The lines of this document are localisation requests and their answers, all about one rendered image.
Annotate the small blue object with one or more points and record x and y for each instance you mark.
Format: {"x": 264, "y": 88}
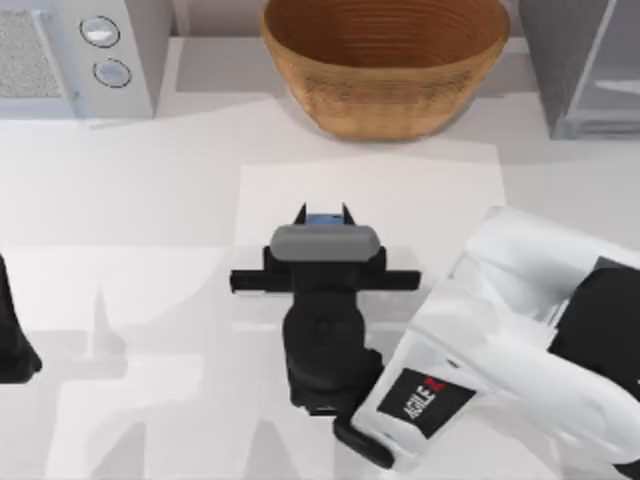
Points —
{"x": 325, "y": 219}

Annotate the brown woven basket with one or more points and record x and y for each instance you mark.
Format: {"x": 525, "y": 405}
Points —
{"x": 385, "y": 95}

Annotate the pale microwave oven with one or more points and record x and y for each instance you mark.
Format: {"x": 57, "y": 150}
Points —
{"x": 145, "y": 55}

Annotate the small round microwave knob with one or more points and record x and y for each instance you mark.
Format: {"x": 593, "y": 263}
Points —
{"x": 112, "y": 72}

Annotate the large round microwave knob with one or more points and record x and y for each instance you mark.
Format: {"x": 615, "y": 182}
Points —
{"x": 99, "y": 31}

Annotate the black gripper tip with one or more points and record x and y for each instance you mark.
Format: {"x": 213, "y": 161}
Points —
{"x": 15, "y": 345}

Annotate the grey mesh microwave door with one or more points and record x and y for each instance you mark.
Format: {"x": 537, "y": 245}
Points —
{"x": 27, "y": 55}

